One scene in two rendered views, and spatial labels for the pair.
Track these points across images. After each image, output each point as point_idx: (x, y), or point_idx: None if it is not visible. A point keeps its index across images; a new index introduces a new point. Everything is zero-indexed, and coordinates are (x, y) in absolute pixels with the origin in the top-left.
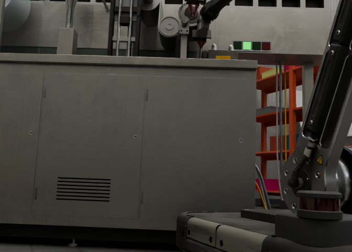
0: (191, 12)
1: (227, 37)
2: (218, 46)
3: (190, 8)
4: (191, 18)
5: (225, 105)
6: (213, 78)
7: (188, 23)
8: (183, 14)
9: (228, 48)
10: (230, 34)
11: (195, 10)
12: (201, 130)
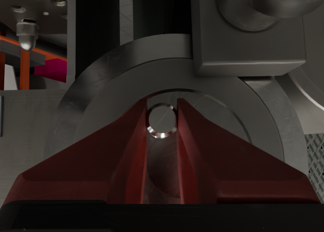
0: (187, 109)
1: (20, 145)
2: (53, 108)
3: (217, 143)
4: (169, 88)
5: None
6: None
7: (209, 8)
8: (257, 135)
9: (17, 102)
10: (6, 161)
11: (120, 123)
12: None
